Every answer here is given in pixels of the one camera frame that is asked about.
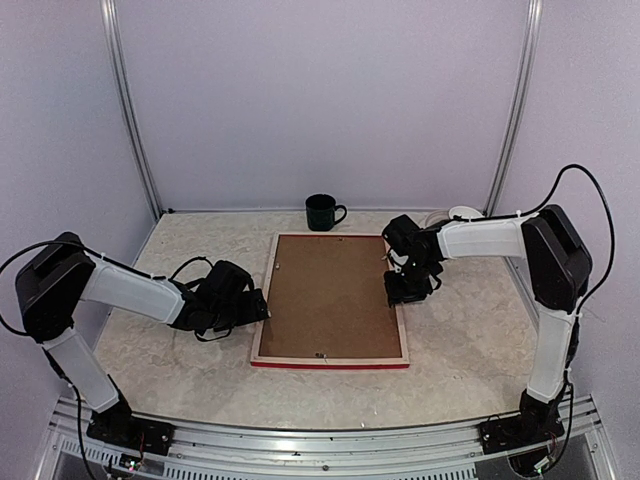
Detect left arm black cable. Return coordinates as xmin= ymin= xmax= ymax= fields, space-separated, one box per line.
xmin=0 ymin=239 xmax=111 ymax=480

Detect aluminium front rail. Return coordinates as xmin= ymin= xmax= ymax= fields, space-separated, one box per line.
xmin=29 ymin=394 xmax=616 ymax=480

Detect aluminium post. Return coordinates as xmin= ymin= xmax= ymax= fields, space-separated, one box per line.
xmin=482 ymin=0 xmax=544 ymax=221
xmin=99 ymin=0 xmax=163 ymax=222

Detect brown cardboard backing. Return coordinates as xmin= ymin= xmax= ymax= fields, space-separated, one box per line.
xmin=257 ymin=235 xmax=402 ymax=359

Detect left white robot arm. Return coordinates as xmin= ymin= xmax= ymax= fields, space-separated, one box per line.
xmin=15 ymin=232 xmax=270 ymax=445

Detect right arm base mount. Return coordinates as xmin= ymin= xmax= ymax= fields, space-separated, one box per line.
xmin=478 ymin=408 xmax=565 ymax=455

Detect red wooden picture frame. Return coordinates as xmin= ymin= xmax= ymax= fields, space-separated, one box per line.
xmin=249 ymin=232 xmax=411 ymax=372

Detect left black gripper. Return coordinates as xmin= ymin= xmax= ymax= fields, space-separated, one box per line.
xmin=211 ymin=289 xmax=269 ymax=334

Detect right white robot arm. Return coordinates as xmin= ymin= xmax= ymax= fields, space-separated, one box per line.
xmin=381 ymin=204 xmax=593 ymax=444

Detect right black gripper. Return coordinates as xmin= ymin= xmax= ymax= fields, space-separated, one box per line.
xmin=385 ymin=256 xmax=438 ymax=304

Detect right aluminium post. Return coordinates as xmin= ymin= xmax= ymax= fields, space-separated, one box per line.
xmin=482 ymin=0 xmax=544 ymax=221

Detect left aluminium post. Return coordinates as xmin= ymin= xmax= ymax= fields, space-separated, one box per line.
xmin=99 ymin=0 xmax=163 ymax=222

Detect orange and white bowl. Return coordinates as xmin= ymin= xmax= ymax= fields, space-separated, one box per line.
xmin=448 ymin=206 xmax=484 ymax=221

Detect dark green mug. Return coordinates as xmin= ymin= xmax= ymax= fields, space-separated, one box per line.
xmin=305 ymin=193 xmax=348 ymax=232

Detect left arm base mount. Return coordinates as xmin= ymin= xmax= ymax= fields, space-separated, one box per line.
xmin=87 ymin=414 xmax=175 ymax=456

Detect white patterned plate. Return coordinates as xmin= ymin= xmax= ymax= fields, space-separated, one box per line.
xmin=424 ymin=210 xmax=450 ymax=227

